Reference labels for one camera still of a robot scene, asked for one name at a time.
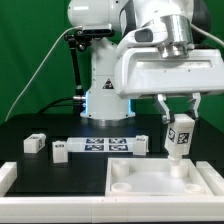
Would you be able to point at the black camera on mount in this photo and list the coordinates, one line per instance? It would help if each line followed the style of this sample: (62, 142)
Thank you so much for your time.
(97, 30)

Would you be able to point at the white base with AprilTags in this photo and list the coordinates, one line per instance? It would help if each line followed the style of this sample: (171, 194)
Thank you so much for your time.
(100, 144)

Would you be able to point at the white U-shaped fence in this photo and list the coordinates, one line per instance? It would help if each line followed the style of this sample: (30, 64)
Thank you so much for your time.
(112, 209)

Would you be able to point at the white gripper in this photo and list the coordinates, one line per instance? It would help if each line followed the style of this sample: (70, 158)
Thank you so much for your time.
(141, 72)

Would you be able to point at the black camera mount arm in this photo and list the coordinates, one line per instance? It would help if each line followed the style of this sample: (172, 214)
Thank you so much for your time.
(78, 106)

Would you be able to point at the white square tabletop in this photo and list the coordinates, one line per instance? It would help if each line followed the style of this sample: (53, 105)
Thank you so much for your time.
(136, 177)

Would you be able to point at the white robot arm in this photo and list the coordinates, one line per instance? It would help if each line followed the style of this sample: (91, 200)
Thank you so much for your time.
(173, 27)

